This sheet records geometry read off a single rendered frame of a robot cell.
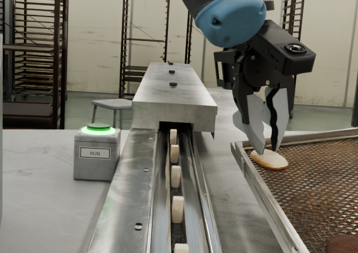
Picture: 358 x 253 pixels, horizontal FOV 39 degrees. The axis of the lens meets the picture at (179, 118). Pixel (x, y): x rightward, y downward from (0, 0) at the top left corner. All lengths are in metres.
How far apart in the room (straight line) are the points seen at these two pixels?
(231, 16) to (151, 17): 7.06
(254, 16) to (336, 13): 7.44
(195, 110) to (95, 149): 0.30
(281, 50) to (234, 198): 0.27
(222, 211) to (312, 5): 7.23
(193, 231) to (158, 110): 0.51
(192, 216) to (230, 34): 0.22
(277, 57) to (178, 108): 0.45
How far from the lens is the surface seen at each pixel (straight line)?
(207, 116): 1.07
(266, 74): 0.71
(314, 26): 7.90
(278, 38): 0.67
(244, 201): 0.79
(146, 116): 1.06
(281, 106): 0.73
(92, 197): 0.77
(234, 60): 0.71
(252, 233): 0.68
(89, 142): 0.83
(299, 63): 0.63
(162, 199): 0.68
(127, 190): 0.67
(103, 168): 0.84
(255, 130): 0.71
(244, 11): 0.55
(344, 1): 8.04
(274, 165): 0.70
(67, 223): 0.67
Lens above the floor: 1.07
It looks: 10 degrees down
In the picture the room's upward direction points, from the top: 4 degrees clockwise
